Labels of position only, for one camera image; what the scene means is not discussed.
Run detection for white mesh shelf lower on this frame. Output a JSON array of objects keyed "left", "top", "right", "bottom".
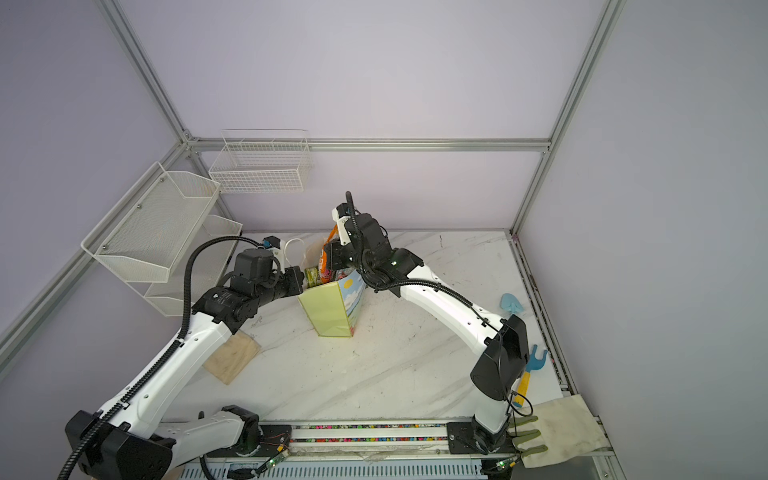
[{"left": 142, "top": 215, "right": 242, "bottom": 317}]

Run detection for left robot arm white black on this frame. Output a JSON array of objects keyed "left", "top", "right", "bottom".
[{"left": 58, "top": 236, "right": 304, "bottom": 479}]

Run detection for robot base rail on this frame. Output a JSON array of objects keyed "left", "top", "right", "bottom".
[{"left": 139, "top": 418, "right": 601, "bottom": 480}]

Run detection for aluminium frame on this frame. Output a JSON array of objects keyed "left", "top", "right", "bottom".
[{"left": 0, "top": 0, "right": 630, "bottom": 480}]

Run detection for green snack bag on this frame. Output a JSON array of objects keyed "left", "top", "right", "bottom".
[{"left": 304, "top": 267, "right": 322, "bottom": 288}]

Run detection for orange Fox's candy bag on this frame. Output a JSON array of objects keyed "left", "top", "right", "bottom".
[{"left": 318, "top": 226, "right": 338, "bottom": 284}]

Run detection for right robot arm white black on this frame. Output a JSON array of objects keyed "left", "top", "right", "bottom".
[{"left": 328, "top": 202, "right": 530, "bottom": 454}]

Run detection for white mesh shelf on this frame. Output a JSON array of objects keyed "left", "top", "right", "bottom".
[
  {"left": 142, "top": 215, "right": 242, "bottom": 317},
  {"left": 81, "top": 162, "right": 220, "bottom": 283}
]

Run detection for blue toy rake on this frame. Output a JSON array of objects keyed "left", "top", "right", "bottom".
[{"left": 513, "top": 344, "right": 548, "bottom": 408}]

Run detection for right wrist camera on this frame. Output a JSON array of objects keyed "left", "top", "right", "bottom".
[{"left": 332, "top": 203, "right": 351, "bottom": 246}]

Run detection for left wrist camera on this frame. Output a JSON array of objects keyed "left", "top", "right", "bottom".
[{"left": 262, "top": 235, "right": 281, "bottom": 250}]

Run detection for white paper gift bag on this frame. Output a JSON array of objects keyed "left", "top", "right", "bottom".
[{"left": 282, "top": 235, "right": 366, "bottom": 338}]

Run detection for blue toy shovel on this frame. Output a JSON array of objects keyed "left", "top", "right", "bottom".
[{"left": 499, "top": 293, "right": 525, "bottom": 318}]

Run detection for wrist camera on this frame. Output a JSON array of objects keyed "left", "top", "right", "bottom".
[
  {"left": 332, "top": 203, "right": 351, "bottom": 246},
  {"left": 262, "top": 235, "right": 281, "bottom": 250}
]

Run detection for white wire basket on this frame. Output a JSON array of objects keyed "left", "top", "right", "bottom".
[{"left": 209, "top": 129, "right": 313, "bottom": 194}]

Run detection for white mesh shelf upper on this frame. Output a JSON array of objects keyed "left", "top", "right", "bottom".
[{"left": 81, "top": 162, "right": 220, "bottom": 283}]

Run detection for white garden glove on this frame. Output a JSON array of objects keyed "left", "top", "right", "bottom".
[{"left": 507, "top": 395, "right": 610, "bottom": 469}]

